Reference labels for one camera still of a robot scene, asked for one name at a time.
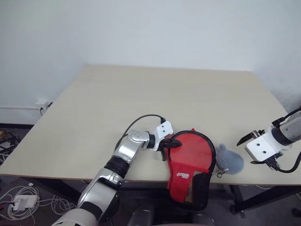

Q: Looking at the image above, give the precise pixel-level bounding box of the white power adapter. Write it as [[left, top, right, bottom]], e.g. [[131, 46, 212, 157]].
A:
[[13, 194, 40, 211]]

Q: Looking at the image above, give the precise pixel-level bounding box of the grey rounded shape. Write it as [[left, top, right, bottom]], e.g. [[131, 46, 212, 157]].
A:
[[192, 213, 215, 226]]

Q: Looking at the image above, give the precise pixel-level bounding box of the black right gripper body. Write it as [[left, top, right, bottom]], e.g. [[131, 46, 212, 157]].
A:
[[244, 129, 283, 169]]

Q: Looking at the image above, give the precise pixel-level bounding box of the red paddle case with mesh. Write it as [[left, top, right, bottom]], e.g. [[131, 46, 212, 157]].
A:
[[164, 128, 217, 211]]

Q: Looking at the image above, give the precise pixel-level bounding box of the grey plush pouch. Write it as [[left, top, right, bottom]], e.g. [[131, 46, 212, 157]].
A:
[[215, 144, 246, 178]]

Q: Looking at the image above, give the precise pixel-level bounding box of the black metal table frame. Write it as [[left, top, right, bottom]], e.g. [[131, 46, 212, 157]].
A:
[[0, 174, 301, 214]]

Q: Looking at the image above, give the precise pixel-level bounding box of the white wall socket box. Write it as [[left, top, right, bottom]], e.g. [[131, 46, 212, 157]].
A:
[[35, 99, 54, 116]]

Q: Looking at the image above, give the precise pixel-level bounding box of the tangle of white floor cables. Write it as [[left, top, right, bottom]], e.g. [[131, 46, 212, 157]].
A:
[[0, 182, 83, 222]]

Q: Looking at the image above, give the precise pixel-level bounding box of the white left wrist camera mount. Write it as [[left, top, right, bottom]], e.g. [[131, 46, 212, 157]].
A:
[[153, 121, 175, 152]]

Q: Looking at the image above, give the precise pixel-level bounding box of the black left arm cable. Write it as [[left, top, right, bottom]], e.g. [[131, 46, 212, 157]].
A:
[[114, 114, 166, 153]]

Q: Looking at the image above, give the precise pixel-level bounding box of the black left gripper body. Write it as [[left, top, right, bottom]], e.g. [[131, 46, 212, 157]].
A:
[[159, 135, 174, 152]]

